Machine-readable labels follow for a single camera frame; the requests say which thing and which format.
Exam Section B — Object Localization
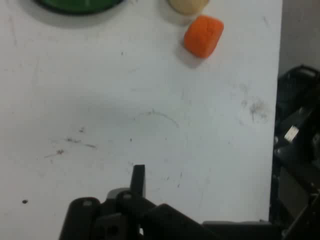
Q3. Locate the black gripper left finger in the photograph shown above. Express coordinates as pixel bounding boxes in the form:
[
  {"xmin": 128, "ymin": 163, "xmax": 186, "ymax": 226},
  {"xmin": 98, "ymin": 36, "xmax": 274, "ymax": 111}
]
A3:
[{"xmin": 58, "ymin": 188, "xmax": 131, "ymax": 240}]

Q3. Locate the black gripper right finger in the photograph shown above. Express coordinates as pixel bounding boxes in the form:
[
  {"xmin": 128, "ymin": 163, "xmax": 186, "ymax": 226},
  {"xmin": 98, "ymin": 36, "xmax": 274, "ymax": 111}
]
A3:
[{"xmin": 116, "ymin": 164, "xmax": 226, "ymax": 240}]

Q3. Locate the orange toy fruit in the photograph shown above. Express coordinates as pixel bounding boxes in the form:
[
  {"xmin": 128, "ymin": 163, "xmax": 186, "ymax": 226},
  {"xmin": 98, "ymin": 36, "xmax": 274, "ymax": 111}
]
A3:
[{"xmin": 183, "ymin": 15, "xmax": 225, "ymax": 60}]

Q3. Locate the pale yellow toy fruit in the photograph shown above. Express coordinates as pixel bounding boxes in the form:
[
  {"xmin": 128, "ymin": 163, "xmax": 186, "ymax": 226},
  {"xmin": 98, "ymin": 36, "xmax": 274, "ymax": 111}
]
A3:
[{"xmin": 166, "ymin": 0, "xmax": 210, "ymax": 15}]

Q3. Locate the green round plate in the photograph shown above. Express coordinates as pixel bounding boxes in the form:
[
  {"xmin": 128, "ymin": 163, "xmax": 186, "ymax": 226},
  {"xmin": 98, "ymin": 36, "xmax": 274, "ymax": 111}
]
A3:
[{"xmin": 34, "ymin": 0, "xmax": 125, "ymax": 15}]

